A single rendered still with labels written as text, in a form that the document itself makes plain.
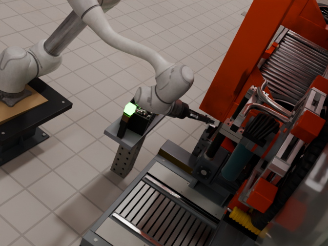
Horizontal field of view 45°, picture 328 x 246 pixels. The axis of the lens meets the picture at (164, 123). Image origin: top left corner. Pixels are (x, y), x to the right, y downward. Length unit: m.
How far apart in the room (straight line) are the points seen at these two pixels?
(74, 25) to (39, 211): 0.97
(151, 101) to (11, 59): 0.82
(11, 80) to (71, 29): 0.41
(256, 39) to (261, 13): 0.13
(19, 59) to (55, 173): 0.68
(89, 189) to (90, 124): 0.55
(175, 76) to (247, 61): 0.63
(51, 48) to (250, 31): 1.02
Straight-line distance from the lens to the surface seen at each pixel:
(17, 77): 2.17
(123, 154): 2.32
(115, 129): 2.04
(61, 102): 2.34
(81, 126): 2.67
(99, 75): 3.16
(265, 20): 2.00
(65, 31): 2.10
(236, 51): 2.08
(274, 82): 3.54
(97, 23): 1.75
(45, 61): 2.23
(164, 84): 1.57
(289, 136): 1.48
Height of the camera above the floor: 1.80
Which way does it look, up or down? 38 degrees down
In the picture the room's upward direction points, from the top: 24 degrees clockwise
